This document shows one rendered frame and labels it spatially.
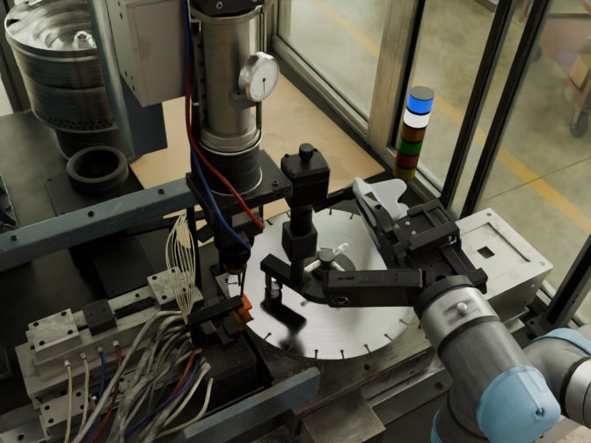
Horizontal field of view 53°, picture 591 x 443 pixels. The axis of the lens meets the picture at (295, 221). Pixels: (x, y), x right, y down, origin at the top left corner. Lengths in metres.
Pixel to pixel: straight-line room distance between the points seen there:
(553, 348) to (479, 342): 0.17
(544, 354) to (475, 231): 0.52
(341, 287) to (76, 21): 1.07
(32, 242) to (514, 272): 0.84
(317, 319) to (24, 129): 1.07
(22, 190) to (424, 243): 1.11
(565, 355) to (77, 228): 0.72
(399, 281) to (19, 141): 1.26
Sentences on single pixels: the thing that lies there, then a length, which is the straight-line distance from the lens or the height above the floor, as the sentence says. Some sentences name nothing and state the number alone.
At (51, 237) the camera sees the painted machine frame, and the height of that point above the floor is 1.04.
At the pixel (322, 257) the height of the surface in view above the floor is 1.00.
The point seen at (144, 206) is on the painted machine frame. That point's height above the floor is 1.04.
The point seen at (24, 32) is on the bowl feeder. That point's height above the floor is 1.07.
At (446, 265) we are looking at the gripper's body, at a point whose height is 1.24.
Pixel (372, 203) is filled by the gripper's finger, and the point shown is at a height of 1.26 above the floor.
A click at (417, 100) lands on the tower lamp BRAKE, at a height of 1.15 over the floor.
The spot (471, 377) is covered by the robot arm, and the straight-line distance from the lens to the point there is 0.62.
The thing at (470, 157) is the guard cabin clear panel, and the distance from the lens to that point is 1.36.
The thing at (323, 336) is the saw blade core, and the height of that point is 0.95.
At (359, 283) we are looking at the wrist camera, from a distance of 0.68.
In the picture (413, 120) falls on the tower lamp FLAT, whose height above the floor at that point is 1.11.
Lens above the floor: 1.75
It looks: 46 degrees down
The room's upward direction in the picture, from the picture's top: 4 degrees clockwise
